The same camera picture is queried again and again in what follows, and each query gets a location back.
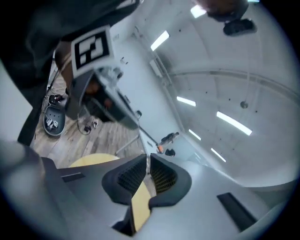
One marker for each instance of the round ceiling sensor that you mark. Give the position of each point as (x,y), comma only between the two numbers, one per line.
(244,104)

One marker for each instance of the person's black top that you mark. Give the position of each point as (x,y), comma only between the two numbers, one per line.
(28,35)

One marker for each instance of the person's face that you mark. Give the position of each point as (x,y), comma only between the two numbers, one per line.
(208,5)

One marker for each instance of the person's left forearm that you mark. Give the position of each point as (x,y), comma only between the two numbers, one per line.
(64,70)

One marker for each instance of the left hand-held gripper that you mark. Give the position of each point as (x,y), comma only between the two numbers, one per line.
(91,50)

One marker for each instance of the group of ceiling light panels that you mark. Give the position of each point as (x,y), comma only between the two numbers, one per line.
(232,123)

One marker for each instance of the round yellow wooden table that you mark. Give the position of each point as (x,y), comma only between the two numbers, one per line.
(140,211)

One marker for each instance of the open black equipment case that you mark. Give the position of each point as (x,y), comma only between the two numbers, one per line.
(55,117)

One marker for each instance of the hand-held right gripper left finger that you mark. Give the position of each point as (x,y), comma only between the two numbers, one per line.
(89,187)

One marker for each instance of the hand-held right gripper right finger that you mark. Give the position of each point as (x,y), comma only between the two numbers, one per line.
(199,211)

